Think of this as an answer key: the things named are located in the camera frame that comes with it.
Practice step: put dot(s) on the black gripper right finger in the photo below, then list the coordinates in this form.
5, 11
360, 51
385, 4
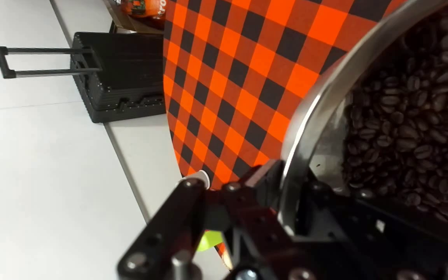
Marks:
380, 242

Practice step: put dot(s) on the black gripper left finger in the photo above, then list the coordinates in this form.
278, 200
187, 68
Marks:
172, 233

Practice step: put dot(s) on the brown coffee beans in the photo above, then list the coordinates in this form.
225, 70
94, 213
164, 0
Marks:
416, 129

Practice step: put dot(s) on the silver metal bowl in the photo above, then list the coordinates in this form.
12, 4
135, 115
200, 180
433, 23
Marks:
318, 102

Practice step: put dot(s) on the green plastic bottle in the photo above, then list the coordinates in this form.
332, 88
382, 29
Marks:
209, 241

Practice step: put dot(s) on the black suitcase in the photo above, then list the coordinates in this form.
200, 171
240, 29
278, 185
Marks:
125, 77

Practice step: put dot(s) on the orange black plaid tablecloth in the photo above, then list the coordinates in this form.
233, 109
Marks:
234, 77

